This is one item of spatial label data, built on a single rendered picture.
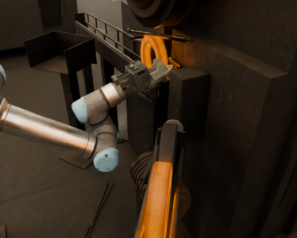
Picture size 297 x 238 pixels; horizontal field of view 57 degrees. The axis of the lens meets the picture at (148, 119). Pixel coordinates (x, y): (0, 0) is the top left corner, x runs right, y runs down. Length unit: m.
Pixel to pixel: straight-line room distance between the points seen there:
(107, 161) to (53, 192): 0.82
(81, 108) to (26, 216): 0.81
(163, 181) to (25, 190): 1.26
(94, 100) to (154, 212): 0.49
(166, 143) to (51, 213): 1.02
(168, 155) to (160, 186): 0.13
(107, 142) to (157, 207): 0.41
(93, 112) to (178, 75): 0.29
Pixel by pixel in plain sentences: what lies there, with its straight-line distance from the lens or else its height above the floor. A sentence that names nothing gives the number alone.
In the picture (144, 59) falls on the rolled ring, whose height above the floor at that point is 0.73.
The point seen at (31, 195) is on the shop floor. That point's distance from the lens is 1.62.
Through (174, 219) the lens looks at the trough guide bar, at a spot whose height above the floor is 0.70.
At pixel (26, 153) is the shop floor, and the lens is 1.90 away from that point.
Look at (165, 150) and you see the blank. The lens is 0.58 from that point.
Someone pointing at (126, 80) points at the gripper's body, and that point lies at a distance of 0.89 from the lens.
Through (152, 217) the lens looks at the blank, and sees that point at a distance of 0.47.
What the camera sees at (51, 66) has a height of 0.60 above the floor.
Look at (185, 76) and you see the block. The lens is 0.81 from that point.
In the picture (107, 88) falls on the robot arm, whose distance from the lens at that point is 0.88.
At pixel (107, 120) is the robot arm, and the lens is 0.91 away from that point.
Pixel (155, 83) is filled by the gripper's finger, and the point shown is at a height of 0.74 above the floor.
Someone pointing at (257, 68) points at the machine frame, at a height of 0.87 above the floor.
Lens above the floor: 1.14
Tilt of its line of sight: 34 degrees down
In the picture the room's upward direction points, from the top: straight up
